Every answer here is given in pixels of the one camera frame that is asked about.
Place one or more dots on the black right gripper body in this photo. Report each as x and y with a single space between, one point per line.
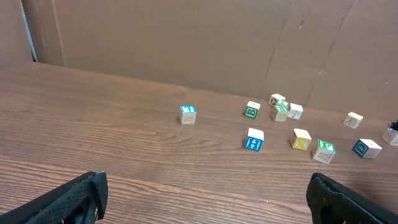
394 125

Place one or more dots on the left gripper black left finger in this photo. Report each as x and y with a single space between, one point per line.
81 200

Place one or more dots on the plain top wooden block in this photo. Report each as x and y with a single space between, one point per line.
254 140

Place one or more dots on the blue D letter block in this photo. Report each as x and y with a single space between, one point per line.
367 148

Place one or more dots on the rear plain wooden block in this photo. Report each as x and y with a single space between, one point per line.
275 98

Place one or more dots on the plain wooden block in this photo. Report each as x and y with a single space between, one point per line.
275 98
254 140

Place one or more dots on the blue-top block far left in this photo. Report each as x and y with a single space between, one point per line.
187 114

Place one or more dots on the blue-sided wooden block rear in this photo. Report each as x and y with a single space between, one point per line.
295 111

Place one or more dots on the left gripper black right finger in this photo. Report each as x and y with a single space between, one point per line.
332 202

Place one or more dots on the green L letter block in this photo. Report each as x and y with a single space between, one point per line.
283 103

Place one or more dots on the green F letter block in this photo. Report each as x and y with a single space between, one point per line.
324 152

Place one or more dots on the green-top R block rear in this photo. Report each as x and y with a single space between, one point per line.
279 113

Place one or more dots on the blue P letter block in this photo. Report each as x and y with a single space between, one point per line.
391 137

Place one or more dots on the yellow-sided wooden block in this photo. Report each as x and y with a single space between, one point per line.
300 139

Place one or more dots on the yellow-top block far right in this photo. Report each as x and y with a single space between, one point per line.
353 120

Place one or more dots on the green B letter block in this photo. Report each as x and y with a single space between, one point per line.
252 109

